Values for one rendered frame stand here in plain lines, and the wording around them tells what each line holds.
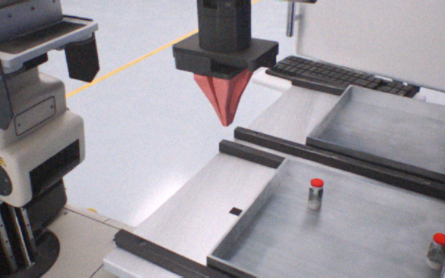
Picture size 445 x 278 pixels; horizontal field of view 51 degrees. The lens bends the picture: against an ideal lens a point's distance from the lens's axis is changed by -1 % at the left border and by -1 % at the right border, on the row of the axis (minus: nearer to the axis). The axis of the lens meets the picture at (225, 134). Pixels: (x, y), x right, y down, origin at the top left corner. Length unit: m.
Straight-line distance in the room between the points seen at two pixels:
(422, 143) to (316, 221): 0.33
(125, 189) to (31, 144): 1.20
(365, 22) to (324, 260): 0.88
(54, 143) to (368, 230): 0.74
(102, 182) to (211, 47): 1.90
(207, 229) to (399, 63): 0.87
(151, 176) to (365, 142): 1.56
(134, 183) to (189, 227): 1.61
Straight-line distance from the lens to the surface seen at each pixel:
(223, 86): 0.50
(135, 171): 2.39
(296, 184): 0.79
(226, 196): 0.76
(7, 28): 1.04
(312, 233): 0.70
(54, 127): 1.18
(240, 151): 0.84
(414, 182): 0.82
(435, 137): 1.00
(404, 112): 1.07
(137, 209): 2.15
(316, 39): 1.49
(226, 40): 0.49
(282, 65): 1.39
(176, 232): 0.70
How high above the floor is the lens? 1.35
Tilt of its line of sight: 30 degrees down
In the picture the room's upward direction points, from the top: straight up
